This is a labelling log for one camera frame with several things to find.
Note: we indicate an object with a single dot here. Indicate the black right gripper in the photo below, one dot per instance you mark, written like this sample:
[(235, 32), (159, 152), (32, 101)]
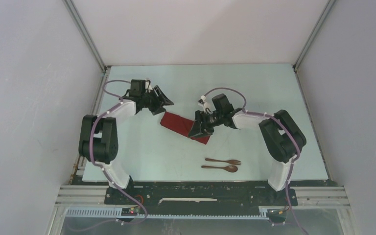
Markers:
[(196, 128)]

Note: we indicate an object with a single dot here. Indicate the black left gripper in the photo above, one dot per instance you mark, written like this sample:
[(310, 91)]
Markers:
[(161, 100)]

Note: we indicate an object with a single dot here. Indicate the red cloth napkin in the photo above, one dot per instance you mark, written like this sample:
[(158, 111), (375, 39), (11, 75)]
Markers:
[(181, 126)]

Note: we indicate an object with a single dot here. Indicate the brown wooden fork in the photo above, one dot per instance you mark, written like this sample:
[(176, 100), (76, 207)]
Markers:
[(231, 162)]

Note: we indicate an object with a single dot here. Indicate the brown wooden spoon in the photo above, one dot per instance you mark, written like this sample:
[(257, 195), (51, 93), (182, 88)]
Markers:
[(228, 168)]

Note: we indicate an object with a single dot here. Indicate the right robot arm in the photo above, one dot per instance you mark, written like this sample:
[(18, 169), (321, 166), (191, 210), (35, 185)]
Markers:
[(283, 138)]

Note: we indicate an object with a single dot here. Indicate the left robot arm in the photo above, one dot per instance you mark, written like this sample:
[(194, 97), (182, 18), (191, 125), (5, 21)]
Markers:
[(98, 141)]

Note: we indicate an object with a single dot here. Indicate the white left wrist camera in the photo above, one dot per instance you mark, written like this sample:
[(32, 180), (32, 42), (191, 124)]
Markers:
[(148, 85)]

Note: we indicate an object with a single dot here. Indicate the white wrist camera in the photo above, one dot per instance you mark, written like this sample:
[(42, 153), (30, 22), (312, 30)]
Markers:
[(202, 102), (148, 85)]

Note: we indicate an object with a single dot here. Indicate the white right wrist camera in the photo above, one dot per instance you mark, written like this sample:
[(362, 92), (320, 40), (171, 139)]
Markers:
[(202, 102)]

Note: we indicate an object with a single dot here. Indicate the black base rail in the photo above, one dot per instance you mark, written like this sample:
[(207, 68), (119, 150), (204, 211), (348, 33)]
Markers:
[(198, 200)]

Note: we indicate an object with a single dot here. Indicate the left aluminium frame post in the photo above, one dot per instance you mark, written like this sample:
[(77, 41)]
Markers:
[(77, 19)]

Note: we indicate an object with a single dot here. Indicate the aluminium frame post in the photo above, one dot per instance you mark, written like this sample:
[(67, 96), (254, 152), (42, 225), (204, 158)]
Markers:
[(315, 31), (77, 19)]

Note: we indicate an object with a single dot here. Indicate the right aluminium frame post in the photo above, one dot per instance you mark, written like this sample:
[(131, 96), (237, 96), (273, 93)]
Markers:
[(315, 31)]

